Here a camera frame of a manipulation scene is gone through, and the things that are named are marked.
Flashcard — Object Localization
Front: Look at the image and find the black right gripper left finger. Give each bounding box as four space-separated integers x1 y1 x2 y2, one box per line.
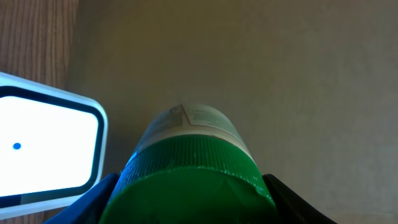
45 174 119 224

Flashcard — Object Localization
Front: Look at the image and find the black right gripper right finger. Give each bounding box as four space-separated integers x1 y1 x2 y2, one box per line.
262 174 336 224

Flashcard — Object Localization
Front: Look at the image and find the green lid jar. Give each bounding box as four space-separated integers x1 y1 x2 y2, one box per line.
100 104 279 223

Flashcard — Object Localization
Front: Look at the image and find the white barcode scanner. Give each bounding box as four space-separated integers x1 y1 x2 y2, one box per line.
1 73 108 219

